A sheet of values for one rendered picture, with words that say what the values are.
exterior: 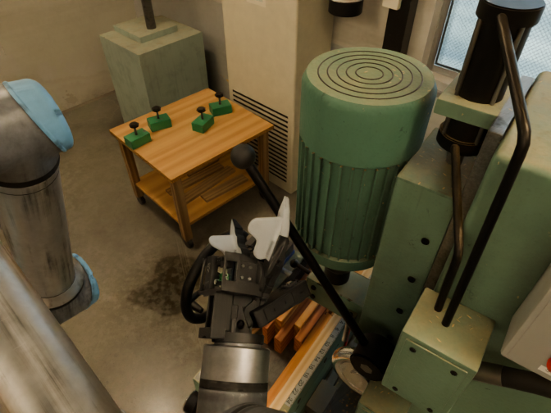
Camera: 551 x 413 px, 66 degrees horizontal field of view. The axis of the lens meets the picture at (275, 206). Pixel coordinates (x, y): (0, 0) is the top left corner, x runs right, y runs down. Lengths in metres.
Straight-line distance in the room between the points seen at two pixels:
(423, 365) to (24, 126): 0.61
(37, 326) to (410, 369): 0.44
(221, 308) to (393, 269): 0.26
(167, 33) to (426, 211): 2.55
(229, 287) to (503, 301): 0.33
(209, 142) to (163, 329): 0.93
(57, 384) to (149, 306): 1.73
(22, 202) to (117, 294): 1.53
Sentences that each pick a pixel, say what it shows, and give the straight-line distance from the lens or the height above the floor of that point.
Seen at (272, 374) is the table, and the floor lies 0.90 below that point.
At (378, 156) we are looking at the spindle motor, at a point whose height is 1.44.
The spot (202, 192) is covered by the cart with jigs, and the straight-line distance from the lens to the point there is 2.39.
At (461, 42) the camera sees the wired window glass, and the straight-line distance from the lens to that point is 2.10.
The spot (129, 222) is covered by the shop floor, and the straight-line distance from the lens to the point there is 2.60.
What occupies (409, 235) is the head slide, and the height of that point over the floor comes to 1.33.
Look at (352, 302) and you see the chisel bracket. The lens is 0.84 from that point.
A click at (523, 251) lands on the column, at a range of 0.51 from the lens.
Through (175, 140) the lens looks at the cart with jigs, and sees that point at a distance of 2.22.
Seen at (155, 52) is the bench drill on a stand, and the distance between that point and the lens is 2.78.
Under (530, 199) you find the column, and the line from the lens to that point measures 0.47.
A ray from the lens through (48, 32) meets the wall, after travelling 3.59.
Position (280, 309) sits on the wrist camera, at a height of 1.24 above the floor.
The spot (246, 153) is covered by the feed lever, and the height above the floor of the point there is 1.42.
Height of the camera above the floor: 1.76
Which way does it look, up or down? 44 degrees down
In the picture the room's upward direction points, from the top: straight up
